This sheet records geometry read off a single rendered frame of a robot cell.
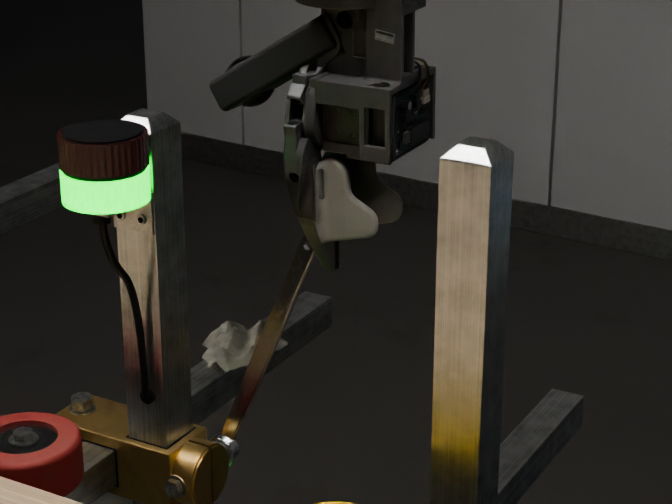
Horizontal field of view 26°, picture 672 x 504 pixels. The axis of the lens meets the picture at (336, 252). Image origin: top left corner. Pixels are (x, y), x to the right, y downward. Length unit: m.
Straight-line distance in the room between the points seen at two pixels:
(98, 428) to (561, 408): 0.40
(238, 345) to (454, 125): 2.77
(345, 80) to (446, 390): 0.22
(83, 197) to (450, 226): 0.24
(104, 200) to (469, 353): 0.26
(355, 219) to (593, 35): 2.76
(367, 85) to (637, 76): 2.77
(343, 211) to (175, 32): 3.45
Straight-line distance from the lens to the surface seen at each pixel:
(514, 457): 1.19
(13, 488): 1.00
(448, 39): 3.93
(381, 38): 0.97
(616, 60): 3.73
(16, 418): 1.07
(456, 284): 0.91
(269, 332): 1.10
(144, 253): 1.03
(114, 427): 1.13
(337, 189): 1.02
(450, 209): 0.89
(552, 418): 1.25
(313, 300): 1.35
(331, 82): 0.98
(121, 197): 0.97
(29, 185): 1.38
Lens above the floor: 1.40
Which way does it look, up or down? 22 degrees down
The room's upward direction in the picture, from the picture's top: straight up
